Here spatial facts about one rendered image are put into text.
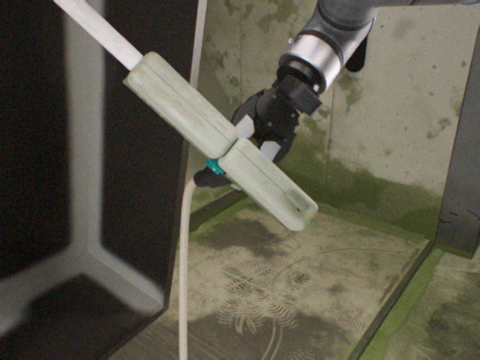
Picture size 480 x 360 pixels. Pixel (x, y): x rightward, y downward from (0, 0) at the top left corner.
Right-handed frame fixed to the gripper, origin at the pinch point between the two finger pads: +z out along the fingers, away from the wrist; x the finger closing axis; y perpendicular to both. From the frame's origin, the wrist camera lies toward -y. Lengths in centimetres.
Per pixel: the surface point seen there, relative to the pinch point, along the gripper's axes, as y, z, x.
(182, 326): 32.0, 20.6, -19.5
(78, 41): 56, -17, 36
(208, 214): 189, -35, -53
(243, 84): 199, -116, -22
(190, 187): 21.5, 0.6, -1.0
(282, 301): 119, -11, -84
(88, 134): 71, -4, 20
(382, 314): 97, -30, -114
